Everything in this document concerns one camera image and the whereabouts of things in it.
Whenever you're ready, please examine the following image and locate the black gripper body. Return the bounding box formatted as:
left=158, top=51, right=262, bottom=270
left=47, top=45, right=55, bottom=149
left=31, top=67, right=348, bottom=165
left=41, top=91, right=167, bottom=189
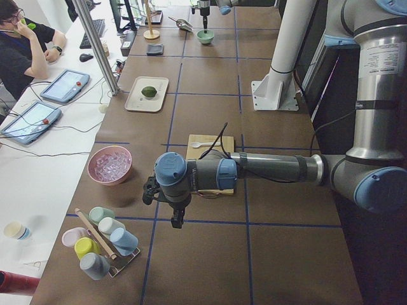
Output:
left=142, top=176, right=191, bottom=210
left=198, top=0, right=210, bottom=17

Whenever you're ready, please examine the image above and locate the light green bowl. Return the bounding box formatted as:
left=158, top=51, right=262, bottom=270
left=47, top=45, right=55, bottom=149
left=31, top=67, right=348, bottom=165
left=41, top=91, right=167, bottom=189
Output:
left=197, top=29, right=214, bottom=45

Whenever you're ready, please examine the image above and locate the white plastic spoon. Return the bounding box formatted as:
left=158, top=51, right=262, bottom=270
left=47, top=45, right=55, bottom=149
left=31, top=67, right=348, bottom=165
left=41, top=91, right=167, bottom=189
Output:
left=189, top=141, right=221, bottom=148

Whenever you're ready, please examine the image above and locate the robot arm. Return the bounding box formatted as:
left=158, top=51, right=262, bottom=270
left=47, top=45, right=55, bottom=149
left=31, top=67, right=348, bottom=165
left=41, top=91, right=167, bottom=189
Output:
left=142, top=1, right=406, bottom=228
left=191, top=0, right=242, bottom=34

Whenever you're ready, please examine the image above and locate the pink bowl with ice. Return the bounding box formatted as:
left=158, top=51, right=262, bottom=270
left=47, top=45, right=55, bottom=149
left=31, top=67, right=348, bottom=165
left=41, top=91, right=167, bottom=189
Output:
left=87, top=146, right=132, bottom=186

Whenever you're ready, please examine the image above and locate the metal scoop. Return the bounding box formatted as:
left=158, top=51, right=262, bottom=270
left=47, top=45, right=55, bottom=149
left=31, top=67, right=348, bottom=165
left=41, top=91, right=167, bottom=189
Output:
left=169, top=17, right=193, bottom=32

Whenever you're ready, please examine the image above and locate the blue plastic cup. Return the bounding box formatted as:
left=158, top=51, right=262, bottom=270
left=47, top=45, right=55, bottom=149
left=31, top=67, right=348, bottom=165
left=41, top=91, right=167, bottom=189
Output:
left=109, top=227, right=139, bottom=256

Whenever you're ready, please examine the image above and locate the wooden mug tree stand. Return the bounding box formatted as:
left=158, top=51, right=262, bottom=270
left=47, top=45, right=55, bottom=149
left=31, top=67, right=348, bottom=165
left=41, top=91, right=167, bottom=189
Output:
left=143, top=0, right=160, bottom=40

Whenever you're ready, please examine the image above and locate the white plastic cup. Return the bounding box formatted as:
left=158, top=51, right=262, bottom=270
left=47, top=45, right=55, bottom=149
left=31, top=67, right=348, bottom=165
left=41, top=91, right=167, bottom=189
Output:
left=98, top=217, right=125, bottom=238

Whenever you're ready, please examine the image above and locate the green plastic cup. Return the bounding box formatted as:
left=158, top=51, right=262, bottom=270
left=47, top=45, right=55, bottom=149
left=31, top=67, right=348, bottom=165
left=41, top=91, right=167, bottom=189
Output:
left=88, top=207, right=115, bottom=225

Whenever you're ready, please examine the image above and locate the grey folded cloth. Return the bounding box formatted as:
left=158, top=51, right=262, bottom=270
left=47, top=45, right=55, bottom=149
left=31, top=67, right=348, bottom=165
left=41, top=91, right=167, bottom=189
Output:
left=146, top=44, right=164, bottom=56

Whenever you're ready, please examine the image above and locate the wooden cutting board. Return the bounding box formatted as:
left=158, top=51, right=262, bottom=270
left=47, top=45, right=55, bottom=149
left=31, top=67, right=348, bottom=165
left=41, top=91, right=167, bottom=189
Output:
left=186, top=134, right=235, bottom=195

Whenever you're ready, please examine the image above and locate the yellow plastic cup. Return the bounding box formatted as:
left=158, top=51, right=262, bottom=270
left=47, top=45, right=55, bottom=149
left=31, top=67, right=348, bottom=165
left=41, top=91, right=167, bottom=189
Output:
left=74, top=237, right=101, bottom=260

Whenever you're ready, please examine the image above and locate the green avocado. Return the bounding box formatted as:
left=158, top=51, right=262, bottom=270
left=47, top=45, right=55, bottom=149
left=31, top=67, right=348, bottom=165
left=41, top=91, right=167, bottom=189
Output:
left=141, top=86, right=158, bottom=98

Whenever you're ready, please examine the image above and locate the white rabbit tray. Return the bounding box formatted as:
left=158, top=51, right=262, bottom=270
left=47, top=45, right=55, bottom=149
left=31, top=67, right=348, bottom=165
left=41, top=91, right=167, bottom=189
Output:
left=125, top=76, right=169, bottom=112

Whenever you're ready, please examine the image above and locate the grey plastic cup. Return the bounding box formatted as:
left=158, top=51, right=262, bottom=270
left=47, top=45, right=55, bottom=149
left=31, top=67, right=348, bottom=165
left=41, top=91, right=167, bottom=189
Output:
left=79, top=252, right=110, bottom=280

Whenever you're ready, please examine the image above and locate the pink plastic cup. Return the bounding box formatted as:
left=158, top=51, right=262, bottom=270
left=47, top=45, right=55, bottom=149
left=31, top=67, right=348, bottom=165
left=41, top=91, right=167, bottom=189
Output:
left=61, top=227, right=88, bottom=248

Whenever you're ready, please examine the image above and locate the black keyboard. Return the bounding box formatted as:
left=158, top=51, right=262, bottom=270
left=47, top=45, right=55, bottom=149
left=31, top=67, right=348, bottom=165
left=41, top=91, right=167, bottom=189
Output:
left=79, top=18, right=106, bottom=50

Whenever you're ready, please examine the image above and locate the black computer mouse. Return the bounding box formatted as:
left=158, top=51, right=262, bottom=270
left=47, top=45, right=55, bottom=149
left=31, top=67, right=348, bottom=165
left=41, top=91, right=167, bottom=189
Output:
left=79, top=53, right=93, bottom=62

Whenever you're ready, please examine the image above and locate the far teach pendant tablet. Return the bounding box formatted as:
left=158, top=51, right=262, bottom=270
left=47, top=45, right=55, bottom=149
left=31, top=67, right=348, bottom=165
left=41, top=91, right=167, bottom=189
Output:
left=40, top=69, right=90, bottom=104

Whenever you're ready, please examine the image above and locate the teach pendant tablet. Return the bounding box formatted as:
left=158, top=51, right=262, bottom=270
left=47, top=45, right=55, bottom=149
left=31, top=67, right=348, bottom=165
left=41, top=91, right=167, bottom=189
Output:
left=1, top=101, right=62, bottom=145
left=40, top=69, right=90, bottom=104

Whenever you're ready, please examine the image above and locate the near teach pendant tablet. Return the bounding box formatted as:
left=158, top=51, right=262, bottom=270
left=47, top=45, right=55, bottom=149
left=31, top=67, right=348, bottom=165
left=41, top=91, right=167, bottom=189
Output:
left=1, top=101, right=62, bottom=145

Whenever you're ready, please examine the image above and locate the paper cup on desk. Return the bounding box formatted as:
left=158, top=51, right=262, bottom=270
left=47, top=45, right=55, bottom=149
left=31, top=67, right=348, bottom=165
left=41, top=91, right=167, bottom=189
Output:
left=3, top=221, right=31, bottom=240

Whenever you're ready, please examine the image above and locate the person in black shirt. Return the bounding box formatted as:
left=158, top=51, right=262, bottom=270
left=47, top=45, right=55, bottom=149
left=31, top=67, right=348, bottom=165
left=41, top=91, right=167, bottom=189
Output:
left=1, top=1, right=67, bottom=100

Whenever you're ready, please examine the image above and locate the cutting board metal handle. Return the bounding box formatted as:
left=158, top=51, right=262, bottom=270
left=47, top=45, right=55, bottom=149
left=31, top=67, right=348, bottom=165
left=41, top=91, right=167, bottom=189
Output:
left=197, top=190, right=220, bottom=199

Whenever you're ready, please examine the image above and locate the wooden rack handle rod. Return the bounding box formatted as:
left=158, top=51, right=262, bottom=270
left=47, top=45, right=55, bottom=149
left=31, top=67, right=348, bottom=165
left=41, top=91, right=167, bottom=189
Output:
left=74, top=208, right=118, bottom=260

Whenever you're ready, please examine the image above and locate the white wire cup rack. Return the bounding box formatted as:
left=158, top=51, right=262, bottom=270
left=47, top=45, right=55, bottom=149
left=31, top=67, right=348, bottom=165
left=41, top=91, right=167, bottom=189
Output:
left=103, top=243, right=141, bottom=278

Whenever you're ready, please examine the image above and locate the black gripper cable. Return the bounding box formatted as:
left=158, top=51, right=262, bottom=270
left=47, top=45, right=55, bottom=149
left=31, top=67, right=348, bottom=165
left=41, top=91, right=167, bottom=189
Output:
left=198, top=121, right=306, bottom=184

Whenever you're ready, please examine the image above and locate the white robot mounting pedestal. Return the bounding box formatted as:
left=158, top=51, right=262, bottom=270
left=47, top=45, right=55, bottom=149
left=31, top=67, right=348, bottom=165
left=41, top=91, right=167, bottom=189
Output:
left=251, top=0, right=316, bottom=111

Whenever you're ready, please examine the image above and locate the aluminium frame post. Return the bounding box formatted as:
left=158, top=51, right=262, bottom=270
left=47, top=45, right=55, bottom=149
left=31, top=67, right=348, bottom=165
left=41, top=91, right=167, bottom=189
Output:
left=72, top=0, right=120, bottom=96

